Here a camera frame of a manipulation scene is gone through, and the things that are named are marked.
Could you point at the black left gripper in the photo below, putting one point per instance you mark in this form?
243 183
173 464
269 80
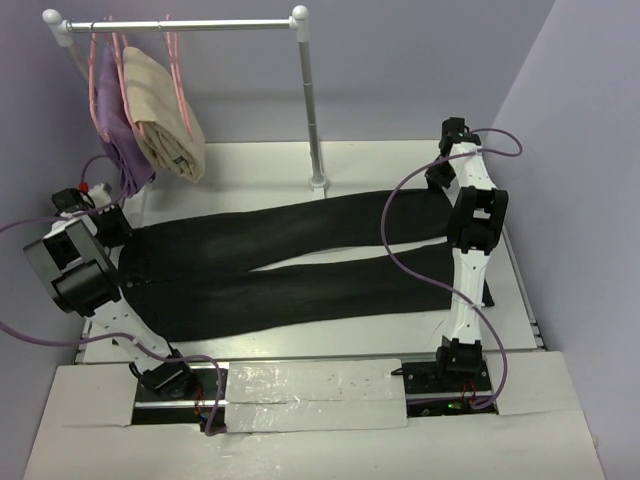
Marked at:
124 231

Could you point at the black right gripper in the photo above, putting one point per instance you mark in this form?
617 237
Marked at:
435 181

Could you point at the black trousers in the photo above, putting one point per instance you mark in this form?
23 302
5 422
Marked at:
229 274

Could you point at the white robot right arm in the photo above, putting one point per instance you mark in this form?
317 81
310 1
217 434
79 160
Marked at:
473 231

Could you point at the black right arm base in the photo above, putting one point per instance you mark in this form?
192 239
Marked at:
431 394

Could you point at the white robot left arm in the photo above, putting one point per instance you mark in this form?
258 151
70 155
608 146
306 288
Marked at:
72 261

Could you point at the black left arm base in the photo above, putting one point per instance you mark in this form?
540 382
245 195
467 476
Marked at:
196 402

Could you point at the beige folded trousers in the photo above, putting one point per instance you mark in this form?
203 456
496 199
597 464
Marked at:
167 130

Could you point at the pink hanger with beige trousers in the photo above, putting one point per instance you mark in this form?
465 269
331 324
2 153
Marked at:
118 42

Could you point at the pink hanger with purple cloth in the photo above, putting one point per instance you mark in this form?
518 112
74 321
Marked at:
99 56

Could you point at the empty pink hanger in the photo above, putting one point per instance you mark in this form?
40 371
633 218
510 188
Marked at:
173 47

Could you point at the purple folded cloth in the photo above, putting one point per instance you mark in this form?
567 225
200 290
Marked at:
122 147

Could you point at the white metal clothes rack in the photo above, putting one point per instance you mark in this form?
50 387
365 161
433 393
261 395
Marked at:
298 21

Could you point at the white cardboard cover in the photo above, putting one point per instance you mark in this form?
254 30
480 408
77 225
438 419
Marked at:
74 442

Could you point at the silver tape patch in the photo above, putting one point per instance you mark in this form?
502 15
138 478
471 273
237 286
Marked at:
283 397

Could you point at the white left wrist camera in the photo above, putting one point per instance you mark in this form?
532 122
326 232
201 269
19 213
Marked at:
100 194

